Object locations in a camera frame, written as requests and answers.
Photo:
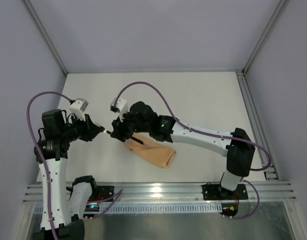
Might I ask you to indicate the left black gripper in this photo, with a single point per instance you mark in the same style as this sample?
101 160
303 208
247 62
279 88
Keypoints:
88 128

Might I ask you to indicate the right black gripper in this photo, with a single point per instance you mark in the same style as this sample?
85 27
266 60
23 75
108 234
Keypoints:
124 128

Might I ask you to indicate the orange cloth napkin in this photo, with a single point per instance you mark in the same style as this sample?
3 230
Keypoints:
151 151

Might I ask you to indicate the silver fork pink handle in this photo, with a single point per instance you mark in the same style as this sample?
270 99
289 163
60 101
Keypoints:
122 138

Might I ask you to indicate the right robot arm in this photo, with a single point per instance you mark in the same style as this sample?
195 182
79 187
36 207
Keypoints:
235 146

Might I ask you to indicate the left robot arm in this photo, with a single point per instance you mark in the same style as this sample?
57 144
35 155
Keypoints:
63 207

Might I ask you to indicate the left black controller board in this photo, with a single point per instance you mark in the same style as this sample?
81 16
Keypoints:
91 210

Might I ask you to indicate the black controller board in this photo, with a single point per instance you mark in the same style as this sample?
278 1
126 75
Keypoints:
91 210
229 210

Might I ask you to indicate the right black controller board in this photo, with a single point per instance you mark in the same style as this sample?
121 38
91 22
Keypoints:
229 210

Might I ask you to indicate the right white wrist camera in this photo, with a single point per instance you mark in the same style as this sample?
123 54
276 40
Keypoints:
119 105

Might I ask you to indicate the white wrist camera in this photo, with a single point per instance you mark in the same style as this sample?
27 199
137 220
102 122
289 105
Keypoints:
119 105
78 107

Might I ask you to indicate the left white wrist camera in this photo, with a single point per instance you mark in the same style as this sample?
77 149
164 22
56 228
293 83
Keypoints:
78 107

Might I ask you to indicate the front aluminium rail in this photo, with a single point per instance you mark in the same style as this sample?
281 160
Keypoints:
190 192

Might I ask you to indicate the aluminium rail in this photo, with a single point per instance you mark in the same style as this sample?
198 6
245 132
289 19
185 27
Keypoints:
270 173
190 192

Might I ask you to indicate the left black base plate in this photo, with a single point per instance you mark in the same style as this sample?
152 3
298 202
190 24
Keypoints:
104 193

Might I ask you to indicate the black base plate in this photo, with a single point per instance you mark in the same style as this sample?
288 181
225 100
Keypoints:
214 192
104 193

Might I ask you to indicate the white slotted cable duct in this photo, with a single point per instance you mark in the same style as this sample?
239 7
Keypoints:
159 208

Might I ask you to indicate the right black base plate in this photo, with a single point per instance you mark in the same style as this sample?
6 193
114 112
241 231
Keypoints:
214 192

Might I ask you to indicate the right side aluminium rail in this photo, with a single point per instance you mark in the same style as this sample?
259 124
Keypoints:
270 173

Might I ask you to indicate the left frame post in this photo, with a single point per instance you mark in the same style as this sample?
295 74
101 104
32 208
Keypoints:
44 34

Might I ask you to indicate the frame post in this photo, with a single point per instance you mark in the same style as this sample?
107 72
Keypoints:
265 34
44 34

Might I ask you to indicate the right frame post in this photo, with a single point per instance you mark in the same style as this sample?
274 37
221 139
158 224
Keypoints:
265 34

